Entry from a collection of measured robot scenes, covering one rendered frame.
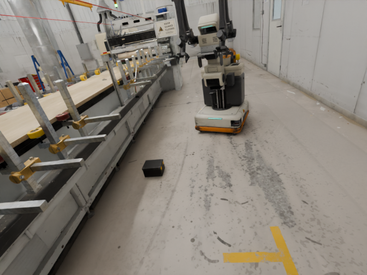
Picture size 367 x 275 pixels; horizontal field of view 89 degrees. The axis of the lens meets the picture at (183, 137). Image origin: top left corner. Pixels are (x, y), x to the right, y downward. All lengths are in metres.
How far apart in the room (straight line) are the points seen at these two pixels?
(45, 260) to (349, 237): 1.89
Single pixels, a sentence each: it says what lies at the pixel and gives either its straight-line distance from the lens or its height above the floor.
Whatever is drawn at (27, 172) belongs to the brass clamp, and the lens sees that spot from 1.15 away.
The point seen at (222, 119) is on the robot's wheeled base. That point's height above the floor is 0.24.
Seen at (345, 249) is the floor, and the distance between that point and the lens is 1.60.
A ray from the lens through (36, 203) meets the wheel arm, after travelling 0.87.
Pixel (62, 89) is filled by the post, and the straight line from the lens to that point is 1.43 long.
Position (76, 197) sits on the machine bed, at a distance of 1.79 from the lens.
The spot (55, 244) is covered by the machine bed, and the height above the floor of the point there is 0.17.
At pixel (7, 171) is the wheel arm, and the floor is 0.82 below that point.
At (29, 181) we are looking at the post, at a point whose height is 0.77.
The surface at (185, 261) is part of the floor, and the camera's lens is 1.43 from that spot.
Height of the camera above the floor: 1.25
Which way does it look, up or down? 28 degrees down
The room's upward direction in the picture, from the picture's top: 11 degrees counter-clockwise
